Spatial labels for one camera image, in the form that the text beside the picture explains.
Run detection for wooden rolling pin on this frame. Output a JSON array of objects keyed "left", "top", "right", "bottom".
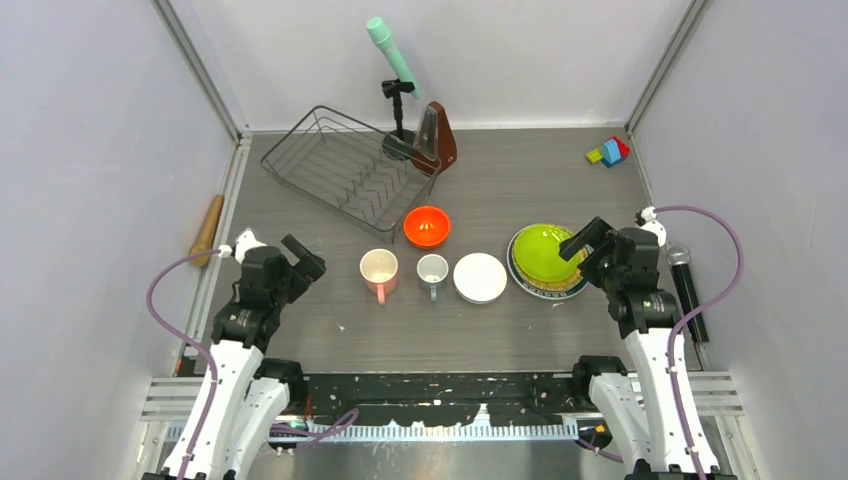
[{"left": 188, "top": 195, "right": 225, "bottom": 267}]

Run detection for brown metronome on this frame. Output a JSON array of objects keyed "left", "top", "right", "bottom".
[{"left": 412, "top": 101, "right": 458, "bottom": 176}]

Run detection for large green-rimmed plate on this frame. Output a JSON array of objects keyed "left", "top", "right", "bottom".
[{"left": 506, "top": 225, "right": 588, "bottom": 301}]

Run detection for pink mug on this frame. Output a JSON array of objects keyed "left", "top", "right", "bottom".
[{"left": 359, "top": 248, "right": 399, "bottom": 305}]

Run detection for white bowl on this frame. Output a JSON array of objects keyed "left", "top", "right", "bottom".
[{"left": 453, "top": 252, "right": 507, "bottom": 305}]

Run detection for colourful toy blocks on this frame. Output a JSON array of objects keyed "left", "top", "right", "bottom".
[{"left": 585, "top": 136, "right": 631, "bottom": 168}]

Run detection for lime green plate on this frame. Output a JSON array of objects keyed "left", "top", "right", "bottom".
[{"left": 513, "top": 223, "right": 585, "bottom": 283}]

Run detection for black microphone stand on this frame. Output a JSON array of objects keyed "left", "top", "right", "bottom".
[{"left": 381, "top": 79, "right": 415, "bottom": 161}]

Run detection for teal microphone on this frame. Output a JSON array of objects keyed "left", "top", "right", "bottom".
[{"left": 366, "top": 17, "right": 420, "bottom": 100}]

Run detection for black handheld microphone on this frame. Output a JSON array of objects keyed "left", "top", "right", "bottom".
[{"left": 667, "top": 246, "right": 709, "bottom": 344}]

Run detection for black wire dish rack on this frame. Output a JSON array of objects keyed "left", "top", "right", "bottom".
[{"left": 260, "top": 105, "right": 442, "bottom": 243}]

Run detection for grey mug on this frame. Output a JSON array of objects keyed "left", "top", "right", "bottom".
[{"left": 416, "top": 254, "right": 450, "bottom": 302}]

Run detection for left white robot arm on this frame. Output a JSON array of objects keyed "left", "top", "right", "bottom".
[{"left": 154, "top": 229, "right": 326, "bottom": 479}]

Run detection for orange bowl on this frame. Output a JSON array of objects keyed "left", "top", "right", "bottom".
[{"left": 403, "top": 205, "right": 452, "bottom": 249}]

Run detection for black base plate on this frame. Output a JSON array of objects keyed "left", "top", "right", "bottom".
[{"left": 282, "top": 372, "right": 599, "bottom": 427}]

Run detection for woven bamboo tray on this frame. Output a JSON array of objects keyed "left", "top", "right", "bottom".
[{"left": 544, "top": 248, "right": 588, "bottom": 288}]

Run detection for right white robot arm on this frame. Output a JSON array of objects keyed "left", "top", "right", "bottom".
[{"left": 559, "top": 217, "right": 728, "bottom": 479}]

